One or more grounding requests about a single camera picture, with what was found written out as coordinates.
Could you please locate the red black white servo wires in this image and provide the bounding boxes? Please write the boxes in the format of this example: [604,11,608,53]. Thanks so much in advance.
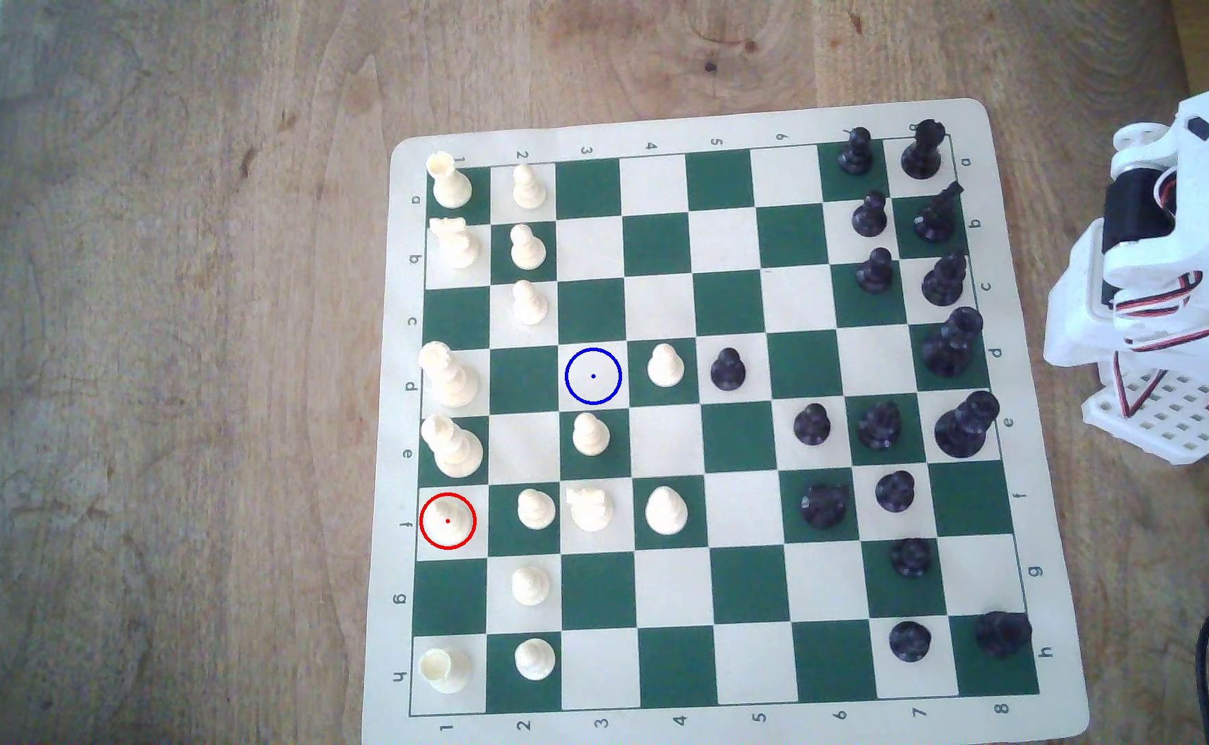
[1106,170,1209,420]

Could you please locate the black knight chess piece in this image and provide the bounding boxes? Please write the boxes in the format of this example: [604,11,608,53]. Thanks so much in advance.
[912,181,966,244]
[799,483,852,532]

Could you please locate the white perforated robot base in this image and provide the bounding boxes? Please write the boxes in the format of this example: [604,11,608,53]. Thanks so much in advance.
[1080,357,1209,466]

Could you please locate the white knight chess piece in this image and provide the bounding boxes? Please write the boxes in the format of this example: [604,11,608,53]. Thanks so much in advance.
[566,486,616,534]
[429,216,481,270]

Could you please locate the white queen chess piece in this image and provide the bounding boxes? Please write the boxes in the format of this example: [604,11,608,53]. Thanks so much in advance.
[418,340,481,409]

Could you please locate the white rook chess piece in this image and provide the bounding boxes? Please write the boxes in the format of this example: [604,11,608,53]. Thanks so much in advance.
[419,648,473,695]
[426,151,474,209]

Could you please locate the black king chess piece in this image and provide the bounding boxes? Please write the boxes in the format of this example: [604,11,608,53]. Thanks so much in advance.
[933,390,1001,461]

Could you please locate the green white chessboard mat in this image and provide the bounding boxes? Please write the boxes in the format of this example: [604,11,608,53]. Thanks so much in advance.
[360,98,1092,745]

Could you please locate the white king chess piece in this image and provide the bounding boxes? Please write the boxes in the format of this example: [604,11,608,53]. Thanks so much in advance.
[420,413,486,479]

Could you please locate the black queen chess piece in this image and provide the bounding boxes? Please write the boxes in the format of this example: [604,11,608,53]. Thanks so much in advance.
[919,306,985,379]

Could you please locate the black bishop chess piece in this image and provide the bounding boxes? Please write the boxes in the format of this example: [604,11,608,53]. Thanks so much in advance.
[857,400,903,453]
[921,252,970,308]

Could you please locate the black rook chess piece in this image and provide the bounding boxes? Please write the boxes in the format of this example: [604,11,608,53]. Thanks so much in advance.
[900,119,948,180]
[973,610,1034,660]

